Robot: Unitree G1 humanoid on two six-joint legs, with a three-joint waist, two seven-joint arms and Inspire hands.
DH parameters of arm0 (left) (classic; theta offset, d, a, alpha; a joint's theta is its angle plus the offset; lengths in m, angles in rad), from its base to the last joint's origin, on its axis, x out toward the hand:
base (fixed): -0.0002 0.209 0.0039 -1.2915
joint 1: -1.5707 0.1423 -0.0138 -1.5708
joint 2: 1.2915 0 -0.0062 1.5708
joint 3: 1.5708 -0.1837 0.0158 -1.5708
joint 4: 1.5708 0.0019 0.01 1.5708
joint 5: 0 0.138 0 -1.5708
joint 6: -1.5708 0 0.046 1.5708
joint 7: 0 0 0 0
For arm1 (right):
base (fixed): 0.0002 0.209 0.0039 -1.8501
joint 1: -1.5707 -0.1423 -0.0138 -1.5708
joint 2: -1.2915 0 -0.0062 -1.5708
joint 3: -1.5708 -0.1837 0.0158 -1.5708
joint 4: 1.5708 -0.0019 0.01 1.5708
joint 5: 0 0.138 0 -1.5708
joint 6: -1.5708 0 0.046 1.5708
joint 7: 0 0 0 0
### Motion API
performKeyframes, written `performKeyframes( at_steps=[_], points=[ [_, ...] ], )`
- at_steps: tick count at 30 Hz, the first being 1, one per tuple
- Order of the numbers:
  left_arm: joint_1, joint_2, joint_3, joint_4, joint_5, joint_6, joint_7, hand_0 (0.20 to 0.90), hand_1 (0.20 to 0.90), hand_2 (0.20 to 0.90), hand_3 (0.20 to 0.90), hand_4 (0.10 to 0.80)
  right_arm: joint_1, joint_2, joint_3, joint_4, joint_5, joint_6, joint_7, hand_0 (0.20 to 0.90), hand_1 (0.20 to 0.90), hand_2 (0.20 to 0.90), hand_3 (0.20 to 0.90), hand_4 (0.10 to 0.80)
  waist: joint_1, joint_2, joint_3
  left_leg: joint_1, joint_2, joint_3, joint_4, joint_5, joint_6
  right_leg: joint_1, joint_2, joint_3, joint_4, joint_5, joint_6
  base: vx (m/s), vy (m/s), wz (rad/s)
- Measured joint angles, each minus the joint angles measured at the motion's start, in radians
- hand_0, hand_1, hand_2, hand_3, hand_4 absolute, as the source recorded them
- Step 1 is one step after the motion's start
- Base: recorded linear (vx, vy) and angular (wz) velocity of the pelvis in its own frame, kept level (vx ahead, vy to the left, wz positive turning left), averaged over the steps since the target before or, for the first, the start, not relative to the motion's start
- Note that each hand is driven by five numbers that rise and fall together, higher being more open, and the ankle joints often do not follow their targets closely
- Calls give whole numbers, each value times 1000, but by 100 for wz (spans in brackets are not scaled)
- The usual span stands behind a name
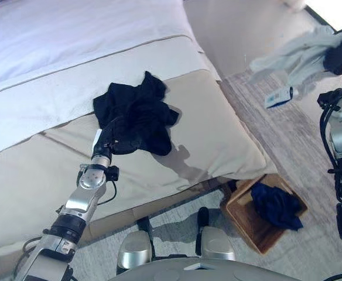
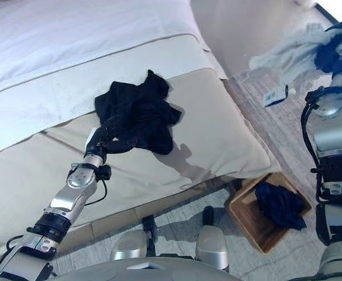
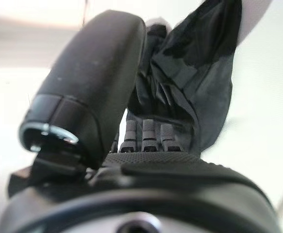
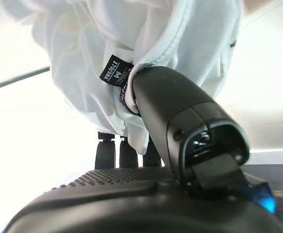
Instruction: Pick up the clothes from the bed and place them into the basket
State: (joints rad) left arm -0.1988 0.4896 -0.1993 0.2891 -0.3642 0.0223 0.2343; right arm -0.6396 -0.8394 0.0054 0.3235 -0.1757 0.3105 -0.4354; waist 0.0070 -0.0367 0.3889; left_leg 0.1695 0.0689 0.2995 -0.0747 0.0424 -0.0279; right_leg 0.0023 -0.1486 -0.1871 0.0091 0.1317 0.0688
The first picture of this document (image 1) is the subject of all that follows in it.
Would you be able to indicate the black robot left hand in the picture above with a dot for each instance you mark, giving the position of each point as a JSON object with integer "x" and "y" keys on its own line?
{"x": 106, "y": 140}

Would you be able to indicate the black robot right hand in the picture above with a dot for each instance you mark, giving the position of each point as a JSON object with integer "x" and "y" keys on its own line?
{"x": 339, "y": 58}

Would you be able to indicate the white garment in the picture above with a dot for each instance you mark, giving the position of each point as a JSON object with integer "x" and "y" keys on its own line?
{"x": 300, "y": 52}

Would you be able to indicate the black garment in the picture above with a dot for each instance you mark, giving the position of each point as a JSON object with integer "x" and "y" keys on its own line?
{"x": 147, "y": 111}

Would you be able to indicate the white blue clothing tag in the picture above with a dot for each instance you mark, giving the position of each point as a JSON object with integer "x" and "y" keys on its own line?
{"x": 277, "y": 98}

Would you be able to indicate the navy blue garment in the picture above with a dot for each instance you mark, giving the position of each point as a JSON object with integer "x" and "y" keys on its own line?
{"x": 276, "y": 205}

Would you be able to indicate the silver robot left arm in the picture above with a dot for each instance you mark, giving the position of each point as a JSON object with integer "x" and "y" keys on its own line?
{"x": 80, "y": 202}

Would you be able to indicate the bed with white duvet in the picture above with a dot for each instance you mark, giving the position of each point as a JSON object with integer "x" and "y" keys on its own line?
{"x": 71, "y": 35}

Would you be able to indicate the beige bed cover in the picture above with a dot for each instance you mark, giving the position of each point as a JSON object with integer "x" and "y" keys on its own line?
{"x": 218, "y": 140}

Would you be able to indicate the brown wicker basket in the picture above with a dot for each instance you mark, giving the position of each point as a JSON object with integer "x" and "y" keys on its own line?
{"x": 244, "y": 222}

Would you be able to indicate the grey striped rug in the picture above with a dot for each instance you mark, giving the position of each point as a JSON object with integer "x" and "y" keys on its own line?
{"x": 276, "y": 140}

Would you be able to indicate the robot left leg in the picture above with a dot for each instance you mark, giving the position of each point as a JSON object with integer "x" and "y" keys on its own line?
{"x": 136, "y": 248}

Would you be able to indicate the robot leg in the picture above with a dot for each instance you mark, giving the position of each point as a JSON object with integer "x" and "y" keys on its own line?
{"x": 218, "y": 243}
{"x": 136, "y": 248}

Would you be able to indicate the robot right leg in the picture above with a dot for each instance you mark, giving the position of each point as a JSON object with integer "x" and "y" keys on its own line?
{"x": 218, "y": 243}

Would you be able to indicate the grey robot torso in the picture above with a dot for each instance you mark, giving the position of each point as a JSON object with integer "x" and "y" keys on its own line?
{"x": 203, "y": 272}

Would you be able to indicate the tan bed frame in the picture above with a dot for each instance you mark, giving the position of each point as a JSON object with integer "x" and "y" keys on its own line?
{"x": 124, "y": 215}

